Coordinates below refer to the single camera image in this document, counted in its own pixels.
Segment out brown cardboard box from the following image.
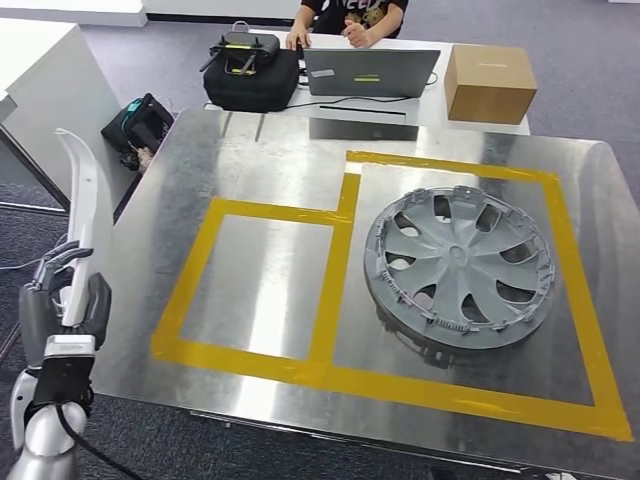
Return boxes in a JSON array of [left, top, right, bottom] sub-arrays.
[[444, 43, 538, 126]]

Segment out black carry case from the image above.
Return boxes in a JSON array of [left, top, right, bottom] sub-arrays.
[[202, 47, 301, 114]]

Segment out white desk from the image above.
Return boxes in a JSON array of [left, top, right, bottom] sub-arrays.
[[205, 29, 531, 142]]

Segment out person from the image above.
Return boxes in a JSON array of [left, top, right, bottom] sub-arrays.
[[285, 0, 410, 51]]

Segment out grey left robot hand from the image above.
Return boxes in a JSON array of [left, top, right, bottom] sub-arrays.
[[19, 239, 112, 369]]

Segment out grey laptop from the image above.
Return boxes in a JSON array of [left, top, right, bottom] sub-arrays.
[[302, 47, 442, 99]]

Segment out black remote controller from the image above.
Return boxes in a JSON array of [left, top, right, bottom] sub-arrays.
[[199, 29, 281, 75]]

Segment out grey plastic wheel cover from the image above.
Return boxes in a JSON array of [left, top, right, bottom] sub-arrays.
[[363, 185, 557, 352]]

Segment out stainless steel workbench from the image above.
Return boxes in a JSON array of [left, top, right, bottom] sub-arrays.
[[92, 109, 640, 480]]

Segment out black backpack with teal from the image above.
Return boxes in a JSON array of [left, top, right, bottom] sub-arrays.
[[100, 92, 176, 175]]

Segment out white partition panel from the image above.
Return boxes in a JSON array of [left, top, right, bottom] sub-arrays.
[[0, 18, 141, 213]]

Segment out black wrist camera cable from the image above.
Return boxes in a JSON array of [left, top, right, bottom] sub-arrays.
[[54, 404, 146, 480]]

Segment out white plastic shell part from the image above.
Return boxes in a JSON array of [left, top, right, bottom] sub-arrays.
[[54, 127, 113, 329]]

